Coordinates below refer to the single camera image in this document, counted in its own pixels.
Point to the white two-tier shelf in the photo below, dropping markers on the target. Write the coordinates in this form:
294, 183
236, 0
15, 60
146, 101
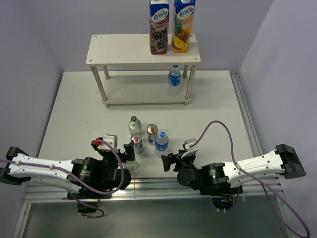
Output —
122, 66

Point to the glass soda water bottle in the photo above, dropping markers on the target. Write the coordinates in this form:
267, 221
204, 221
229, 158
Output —
130, 165
135, 126

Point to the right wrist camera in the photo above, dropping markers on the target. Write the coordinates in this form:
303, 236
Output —
190, 148

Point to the red bull can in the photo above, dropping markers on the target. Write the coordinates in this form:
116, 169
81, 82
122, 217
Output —
137, 142
152, 130

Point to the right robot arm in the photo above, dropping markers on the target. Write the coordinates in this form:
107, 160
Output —
227, 178

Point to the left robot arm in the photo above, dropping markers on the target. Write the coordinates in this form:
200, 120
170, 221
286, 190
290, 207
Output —
88, 178

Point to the far Red Bull can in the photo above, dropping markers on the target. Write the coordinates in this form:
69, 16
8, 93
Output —
152, 130

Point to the purple grape juice carton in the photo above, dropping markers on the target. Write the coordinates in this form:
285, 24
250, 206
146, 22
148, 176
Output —
158, 24

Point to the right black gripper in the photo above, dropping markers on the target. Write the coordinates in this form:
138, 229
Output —
171, 158

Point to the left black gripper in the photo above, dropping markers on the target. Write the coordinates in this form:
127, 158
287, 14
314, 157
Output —
129, 155

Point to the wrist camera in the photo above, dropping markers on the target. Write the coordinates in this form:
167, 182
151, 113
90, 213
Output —
190, 148
108, 138

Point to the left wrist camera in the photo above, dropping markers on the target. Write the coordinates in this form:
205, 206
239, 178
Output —
108, 138

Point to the Pocari Sweat bottle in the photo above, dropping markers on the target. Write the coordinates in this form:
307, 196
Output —
174, 80
161, 144

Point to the yellow pineapple juice carton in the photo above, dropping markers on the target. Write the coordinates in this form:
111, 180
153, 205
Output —
183, 17

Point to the near Red Bull can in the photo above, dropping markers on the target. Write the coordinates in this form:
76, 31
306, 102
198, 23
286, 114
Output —
137, 142

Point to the aluminium frame rail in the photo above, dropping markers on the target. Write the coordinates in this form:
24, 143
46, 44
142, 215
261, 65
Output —
154, 204

